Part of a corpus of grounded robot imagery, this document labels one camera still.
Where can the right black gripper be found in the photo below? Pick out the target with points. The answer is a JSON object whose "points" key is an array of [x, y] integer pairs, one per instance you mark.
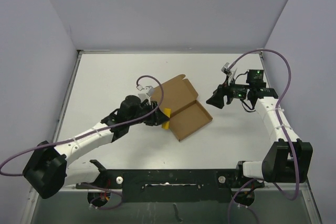
{"points": [[217, 99]]}

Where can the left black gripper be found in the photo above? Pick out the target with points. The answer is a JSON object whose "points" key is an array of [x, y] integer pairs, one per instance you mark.
{"points": [[156, 117]]}

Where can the brown cardboard box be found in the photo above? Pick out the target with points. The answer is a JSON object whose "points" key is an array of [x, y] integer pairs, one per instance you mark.
{"points": [[187, 113]]}

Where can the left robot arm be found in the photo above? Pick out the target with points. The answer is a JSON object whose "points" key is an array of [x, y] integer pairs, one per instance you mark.
{"points": [[47, 168]]}

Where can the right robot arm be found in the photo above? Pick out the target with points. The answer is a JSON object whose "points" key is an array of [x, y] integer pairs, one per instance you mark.
{"points": [[288, 158]]}

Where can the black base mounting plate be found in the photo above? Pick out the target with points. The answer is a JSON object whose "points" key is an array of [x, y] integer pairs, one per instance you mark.
{"points": [[169, 185]]}

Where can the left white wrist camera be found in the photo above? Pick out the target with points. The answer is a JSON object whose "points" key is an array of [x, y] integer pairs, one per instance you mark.
{"points": [[145, 93]]}

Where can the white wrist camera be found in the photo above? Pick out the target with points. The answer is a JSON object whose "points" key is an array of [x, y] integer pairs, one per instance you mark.
{"points": [[145, 93], [229, 72]]}

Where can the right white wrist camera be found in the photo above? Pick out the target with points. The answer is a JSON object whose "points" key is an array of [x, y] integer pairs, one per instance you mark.
{"points": [[229, 72]]}

